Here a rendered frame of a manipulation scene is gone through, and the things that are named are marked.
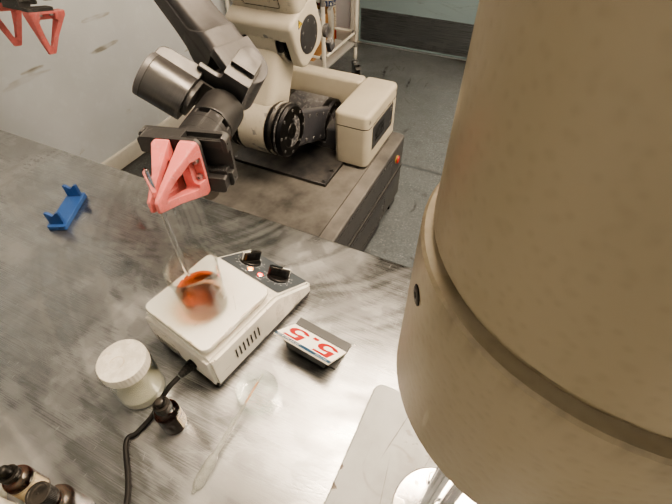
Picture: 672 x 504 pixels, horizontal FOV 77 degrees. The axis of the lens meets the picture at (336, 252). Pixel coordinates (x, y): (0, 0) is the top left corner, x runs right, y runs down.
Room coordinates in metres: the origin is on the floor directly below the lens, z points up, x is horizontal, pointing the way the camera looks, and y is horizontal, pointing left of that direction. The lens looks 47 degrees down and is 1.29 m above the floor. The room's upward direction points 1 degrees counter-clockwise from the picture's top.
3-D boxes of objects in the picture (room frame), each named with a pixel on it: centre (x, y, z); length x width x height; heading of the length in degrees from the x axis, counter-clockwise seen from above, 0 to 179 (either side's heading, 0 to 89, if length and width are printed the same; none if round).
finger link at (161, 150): (0.37, 0.17, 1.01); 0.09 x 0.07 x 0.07; 170
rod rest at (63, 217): (0.61, 0.51, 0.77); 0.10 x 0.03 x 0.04; 1
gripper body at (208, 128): (0.44, 0.16, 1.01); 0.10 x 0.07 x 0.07; 80
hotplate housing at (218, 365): (0.36, 0.16, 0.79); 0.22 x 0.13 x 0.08; 144
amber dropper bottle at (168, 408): (0.21, 0.21, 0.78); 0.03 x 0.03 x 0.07
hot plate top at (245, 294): (0.34, 0.17, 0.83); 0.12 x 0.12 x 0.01; 54
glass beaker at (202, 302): (0.32, 0.17, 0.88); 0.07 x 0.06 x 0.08; 160
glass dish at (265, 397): (0.24, 0.10, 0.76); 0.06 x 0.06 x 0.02
